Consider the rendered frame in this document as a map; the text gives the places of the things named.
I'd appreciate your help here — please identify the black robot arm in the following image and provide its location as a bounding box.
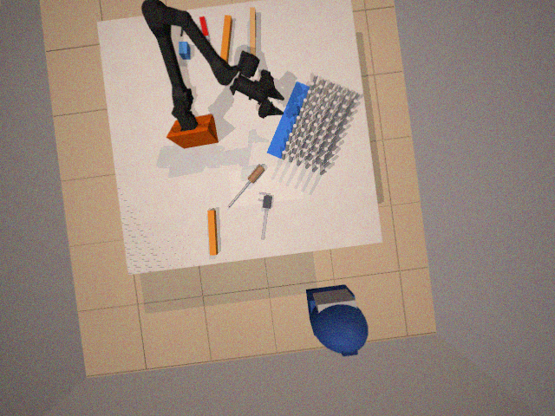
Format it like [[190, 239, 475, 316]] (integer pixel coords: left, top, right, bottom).
[[141, 0, 274, 131]]

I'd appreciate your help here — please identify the blue flat strip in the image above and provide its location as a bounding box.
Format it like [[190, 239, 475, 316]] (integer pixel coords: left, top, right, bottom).
[[267, 81, 310, 159]]

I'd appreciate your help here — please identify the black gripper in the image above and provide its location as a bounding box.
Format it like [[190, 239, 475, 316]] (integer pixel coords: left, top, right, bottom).
[[247, 80, 284, 119]]

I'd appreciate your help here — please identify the blue block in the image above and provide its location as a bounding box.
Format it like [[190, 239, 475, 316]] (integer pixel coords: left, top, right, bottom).
[[180, 42, 190, 60]]

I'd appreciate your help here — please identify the tan flat bar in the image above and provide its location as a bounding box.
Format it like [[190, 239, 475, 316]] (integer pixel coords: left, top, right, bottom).
[[250, 7, 256, 56]]

